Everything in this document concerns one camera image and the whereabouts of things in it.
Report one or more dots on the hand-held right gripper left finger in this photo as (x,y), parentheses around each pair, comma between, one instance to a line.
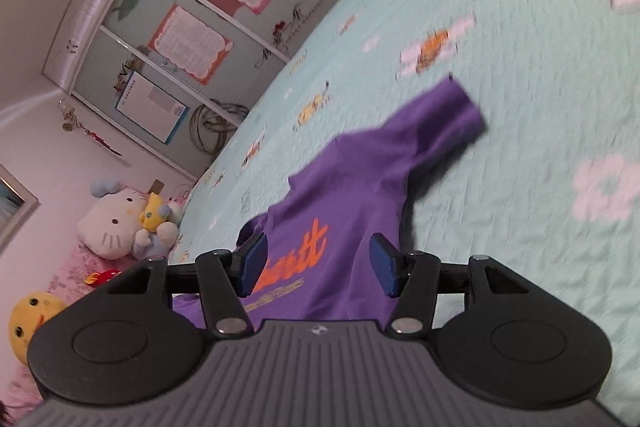
(254,263)

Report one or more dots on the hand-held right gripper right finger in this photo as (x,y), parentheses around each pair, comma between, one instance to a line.
(384,264)

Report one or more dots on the purple t-shirt orange print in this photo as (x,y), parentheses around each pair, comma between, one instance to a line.
(350,187)

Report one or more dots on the small yellow blue plush toy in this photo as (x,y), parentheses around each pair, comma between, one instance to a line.
(155,222)

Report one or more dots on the teal quilted bee-print bedspread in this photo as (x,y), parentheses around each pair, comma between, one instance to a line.
(525,232)

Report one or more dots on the hula hoops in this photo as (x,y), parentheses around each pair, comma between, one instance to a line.
(200,127)

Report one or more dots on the white cat plush toy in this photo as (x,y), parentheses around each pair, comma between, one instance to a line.
(112,222)

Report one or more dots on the red plush toy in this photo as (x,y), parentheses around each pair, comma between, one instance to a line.
(102,277)

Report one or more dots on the large yellow plush toy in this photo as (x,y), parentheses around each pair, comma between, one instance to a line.
(30,322)

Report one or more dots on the blue-bordered wall poster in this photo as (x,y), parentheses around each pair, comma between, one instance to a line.
(150,104)

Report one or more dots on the artificial flower wall decoration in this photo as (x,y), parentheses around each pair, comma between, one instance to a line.
(90,132)

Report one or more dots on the orange-bordered wall poster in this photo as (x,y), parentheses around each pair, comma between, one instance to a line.
(190,42)

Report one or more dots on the framed wall picture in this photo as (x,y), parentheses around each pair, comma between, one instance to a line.
(12,207)

